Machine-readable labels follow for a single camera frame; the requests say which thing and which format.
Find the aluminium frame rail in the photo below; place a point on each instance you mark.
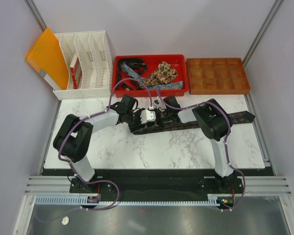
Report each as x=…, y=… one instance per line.
x=255, y=185

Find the black dark tie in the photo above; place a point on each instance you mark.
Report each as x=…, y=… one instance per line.
x=134, y=68

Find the floral beige green tie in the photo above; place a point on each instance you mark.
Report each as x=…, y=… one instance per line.
x=162, y=75

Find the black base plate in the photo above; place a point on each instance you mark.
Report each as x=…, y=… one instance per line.
x=198, y=181

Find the white crumpled paper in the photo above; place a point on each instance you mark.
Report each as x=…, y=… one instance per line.
x=65, y=220

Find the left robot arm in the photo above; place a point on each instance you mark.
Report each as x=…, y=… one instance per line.
x=73, y=138

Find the light blue paisley tie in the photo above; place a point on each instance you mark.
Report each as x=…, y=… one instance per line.
x=171, y=86

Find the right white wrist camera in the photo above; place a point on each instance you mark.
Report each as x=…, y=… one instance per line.
x=158, y=104

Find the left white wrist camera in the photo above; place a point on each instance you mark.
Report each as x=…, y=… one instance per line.
x=147, y=116

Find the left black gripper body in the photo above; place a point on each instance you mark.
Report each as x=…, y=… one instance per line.
x=134, y=124

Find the white file organizer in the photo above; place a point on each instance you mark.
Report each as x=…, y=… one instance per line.
x=95, y=58

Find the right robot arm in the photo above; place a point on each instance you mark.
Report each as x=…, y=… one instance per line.
x=215, y=124

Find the red plastic tray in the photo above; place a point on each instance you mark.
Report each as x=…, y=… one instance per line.
x=177, y=61

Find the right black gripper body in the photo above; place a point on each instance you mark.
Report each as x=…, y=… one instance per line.
x=161, y=117

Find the orange compartment tray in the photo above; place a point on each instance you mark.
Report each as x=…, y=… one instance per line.
x=217, y=76

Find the brown blue patterned tie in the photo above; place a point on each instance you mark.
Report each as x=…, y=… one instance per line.
x=237, y=118

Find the grey cable duct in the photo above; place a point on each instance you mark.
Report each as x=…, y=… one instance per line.
x=83, y=200

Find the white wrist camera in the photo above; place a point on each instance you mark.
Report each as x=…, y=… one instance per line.
x=158, y=104
x=147, y=116

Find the red book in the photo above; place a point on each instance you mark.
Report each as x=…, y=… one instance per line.
x=76, y=71

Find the orange folder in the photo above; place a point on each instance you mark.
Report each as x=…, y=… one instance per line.
x=46, y=57

